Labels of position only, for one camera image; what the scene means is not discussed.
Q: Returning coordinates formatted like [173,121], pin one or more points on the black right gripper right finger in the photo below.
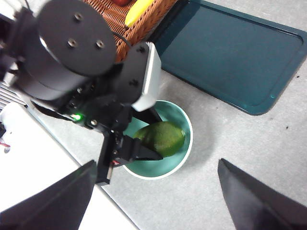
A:
[259,201]

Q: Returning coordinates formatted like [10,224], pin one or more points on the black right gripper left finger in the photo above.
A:
[48,206]

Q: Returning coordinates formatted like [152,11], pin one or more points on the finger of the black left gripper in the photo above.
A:
[147,116]
[140,152]

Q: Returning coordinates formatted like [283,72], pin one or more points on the green avocado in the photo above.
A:
[165,139]

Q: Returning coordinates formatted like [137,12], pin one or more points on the teal ribbed bowl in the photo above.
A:
[168,165]

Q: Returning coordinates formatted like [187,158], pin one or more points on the brown wicker basket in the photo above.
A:
[115,16]

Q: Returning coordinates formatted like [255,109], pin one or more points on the yellow banana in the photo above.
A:
[136,13]

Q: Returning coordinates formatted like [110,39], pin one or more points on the red apple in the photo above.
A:
[121,2]

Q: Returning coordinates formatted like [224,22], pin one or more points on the dark rectangular tray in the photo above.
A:
[227,55]

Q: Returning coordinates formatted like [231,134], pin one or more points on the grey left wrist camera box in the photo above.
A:
[149,79]

